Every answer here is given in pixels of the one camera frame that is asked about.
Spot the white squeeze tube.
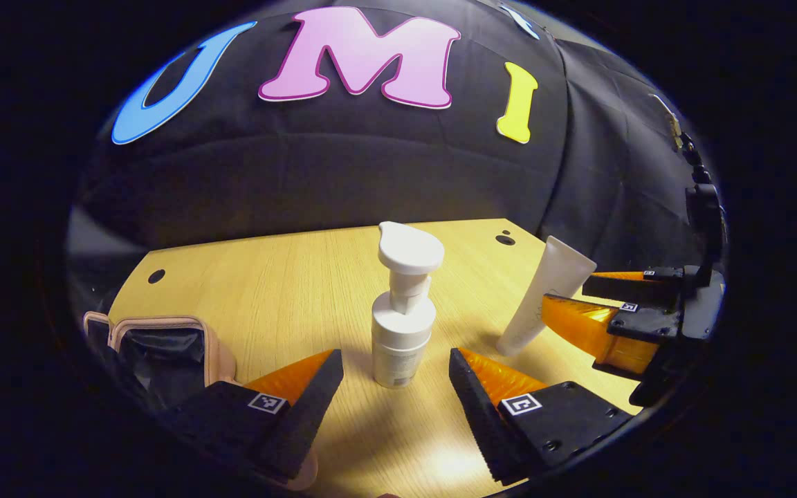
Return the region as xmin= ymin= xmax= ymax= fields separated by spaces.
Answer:
xmin=495 ymin=235 xmax=598 ymax=358

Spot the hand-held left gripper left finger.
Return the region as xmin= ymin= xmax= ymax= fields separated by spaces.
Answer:
xmin=162 ymin=349 xmax=345 ymax=481

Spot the black backdrop cloth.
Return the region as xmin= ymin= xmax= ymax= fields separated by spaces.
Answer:
xmin=70 ymin=0 xmax=711 ymax=281

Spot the white pump bottle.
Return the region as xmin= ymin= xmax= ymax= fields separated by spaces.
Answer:
xmin=371 ymin=221 xmax=446 ymax=389

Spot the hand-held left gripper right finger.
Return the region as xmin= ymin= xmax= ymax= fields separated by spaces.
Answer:
xmin=448 ymin=347 xmax=634 ymax=486

